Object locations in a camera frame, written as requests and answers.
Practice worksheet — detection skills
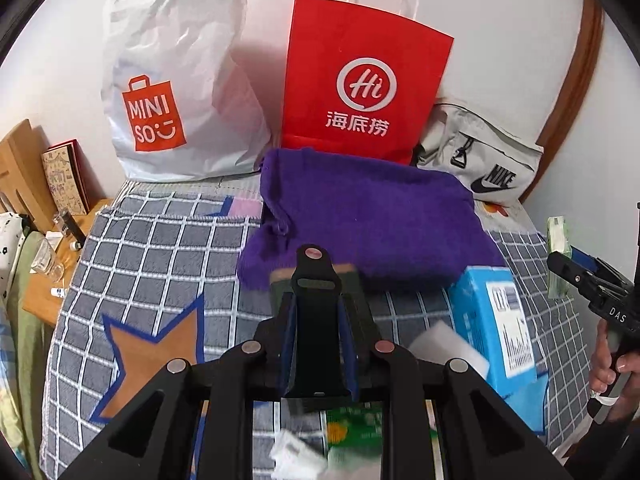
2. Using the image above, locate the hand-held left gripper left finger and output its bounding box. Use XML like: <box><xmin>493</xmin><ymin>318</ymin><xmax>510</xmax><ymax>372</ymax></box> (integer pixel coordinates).
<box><xmin>57</xmin><ymin>287</ymin><xmax>301</xmax><ymax>480</ymax></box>

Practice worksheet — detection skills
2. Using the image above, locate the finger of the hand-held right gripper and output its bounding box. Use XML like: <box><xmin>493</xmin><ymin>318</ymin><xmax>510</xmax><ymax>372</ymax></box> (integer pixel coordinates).
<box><xmin>570</xmin><ymin>246</ymin><xmax>632</xmax><ymax>291</ymax></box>
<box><xmin>546</xmin><ymin>251</ymin><xmax>596</xmax><ymax>293</ymax></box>

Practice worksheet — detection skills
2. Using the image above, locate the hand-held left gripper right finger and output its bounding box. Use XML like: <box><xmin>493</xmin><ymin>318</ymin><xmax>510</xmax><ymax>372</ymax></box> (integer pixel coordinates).
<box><xmin>339</xmin><ymin>290</ymin><xmax>576</xmax><ymax>480</ymax></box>

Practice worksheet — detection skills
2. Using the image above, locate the pale green tissue pack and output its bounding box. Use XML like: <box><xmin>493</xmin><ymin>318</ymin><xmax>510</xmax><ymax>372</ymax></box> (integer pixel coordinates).
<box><xmin>546</xmin><ymin>216</ymin><xmax>575</xmax><ymax>301</ymax></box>

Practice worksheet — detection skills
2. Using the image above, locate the green snack packet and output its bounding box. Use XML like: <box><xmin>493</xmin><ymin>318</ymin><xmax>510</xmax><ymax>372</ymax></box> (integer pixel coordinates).
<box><xmin>324</xmin><ymin>405</ymin><xmax>388</xmax><ymax>461</ymax></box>

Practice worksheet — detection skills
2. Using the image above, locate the white sponge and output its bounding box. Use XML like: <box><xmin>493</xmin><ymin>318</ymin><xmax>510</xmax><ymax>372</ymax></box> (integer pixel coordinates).
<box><xmin>407</xmin><ymin>329</ymin><xmax>491</xmax><ymax>378</ymax></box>

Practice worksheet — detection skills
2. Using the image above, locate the person's right hand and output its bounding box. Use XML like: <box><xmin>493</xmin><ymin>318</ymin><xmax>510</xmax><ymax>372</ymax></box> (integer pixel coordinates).
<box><xmin>586</xmin><ymin>319</ymin><xmax>640</xmax><ymax>402</ymax></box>

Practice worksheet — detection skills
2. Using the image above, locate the dark green tin box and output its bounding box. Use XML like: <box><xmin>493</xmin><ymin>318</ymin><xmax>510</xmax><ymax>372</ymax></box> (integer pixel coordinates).
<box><xmin>269</xmin><ymin>262</ymin><xmax>381</xmax><ymax>356</ymax></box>

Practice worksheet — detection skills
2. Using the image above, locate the blue cardboard box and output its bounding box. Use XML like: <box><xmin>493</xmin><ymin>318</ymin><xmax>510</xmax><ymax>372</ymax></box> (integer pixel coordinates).
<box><xmin>447</xmin><ymin>264</ymin><xmax>551</xmax><ymax>436</ymax></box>

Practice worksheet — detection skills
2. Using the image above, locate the grey sling bag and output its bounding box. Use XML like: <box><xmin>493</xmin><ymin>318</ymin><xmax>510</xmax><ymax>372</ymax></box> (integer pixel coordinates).
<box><xmin>415</xmin><ymin>97</ymin><xmax>546</xmax><ymax>206</ymax></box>

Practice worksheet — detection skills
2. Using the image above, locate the purple towel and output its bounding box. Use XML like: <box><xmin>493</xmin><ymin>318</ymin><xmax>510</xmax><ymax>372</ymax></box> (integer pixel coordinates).
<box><xmin>236</xmin><ymin>147</ymin><xmax>506</xmax><ymax>293</ymax></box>

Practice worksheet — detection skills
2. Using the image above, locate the grey plaid star blanket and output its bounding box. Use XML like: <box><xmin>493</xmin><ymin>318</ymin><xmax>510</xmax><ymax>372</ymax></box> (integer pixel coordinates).
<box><xmin>37</xmin><ymin>180</ymin><xmax>593</xmax><ymax>480</ymax></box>

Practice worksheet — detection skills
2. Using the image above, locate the brown wooden trim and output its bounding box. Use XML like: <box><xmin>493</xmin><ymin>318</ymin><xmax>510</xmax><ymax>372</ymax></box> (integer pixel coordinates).
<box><xmin>520</xmin><ymin>0</ymin><xmax>606</xmax><ymax>206</ymax></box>

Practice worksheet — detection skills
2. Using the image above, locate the wooden nightstand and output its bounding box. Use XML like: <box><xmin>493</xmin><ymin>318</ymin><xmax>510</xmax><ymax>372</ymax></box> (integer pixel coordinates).
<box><xmin>22</xmin><ymin>199</ymin><xmax>113</xmax><ymax>328</ymax></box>

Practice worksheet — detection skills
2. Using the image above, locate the small black object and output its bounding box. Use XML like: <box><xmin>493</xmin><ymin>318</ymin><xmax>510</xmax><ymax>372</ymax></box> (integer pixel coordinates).
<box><xmin>52</xmin><ymin>210</ymin><xmax>85</xmax><ymax>242</ymax></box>

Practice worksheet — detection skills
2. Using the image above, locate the clear glass cup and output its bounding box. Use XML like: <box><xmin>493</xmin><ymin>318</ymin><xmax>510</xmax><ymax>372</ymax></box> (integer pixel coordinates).
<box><xmin>31</xmin><ymin>237</ymin><xmax>66</xmax><ymax>282</ymax></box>

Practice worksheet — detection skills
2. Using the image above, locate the light green cloth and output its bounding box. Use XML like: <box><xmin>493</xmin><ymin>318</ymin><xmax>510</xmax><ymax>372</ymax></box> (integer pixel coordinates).
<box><xmin>9</xmin><ymin>232</ymin><xmax>53</xmax><ymax>480</ymax></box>

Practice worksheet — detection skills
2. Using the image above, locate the patterned book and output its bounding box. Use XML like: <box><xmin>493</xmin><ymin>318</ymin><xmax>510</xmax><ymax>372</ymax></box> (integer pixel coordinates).
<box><xmin>41</xmin><ymin>139</ymin><xmax>92</xmax><ymax>216</ymax></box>

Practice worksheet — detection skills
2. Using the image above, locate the white spotted cloth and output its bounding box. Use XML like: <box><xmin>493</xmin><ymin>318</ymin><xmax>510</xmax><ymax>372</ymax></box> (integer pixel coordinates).
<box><xmin>0</xmin><ymin>212</ymin><xmax>31</xmax><ymax>301</ymax></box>

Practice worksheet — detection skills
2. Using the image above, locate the red paper bag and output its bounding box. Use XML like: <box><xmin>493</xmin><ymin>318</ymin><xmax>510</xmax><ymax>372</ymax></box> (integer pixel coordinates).
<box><xmin>279</xmin><ymin>0</ymin><xmax>455</xmax><ymax>167</ymax></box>

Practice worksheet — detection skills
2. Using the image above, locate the white plastic shopping bag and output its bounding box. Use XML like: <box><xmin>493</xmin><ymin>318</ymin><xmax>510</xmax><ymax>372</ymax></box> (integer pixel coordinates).
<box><xmin>100</xmin><ymin>0</ymin><xmax>273</xmax><ymax>183</ymax></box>

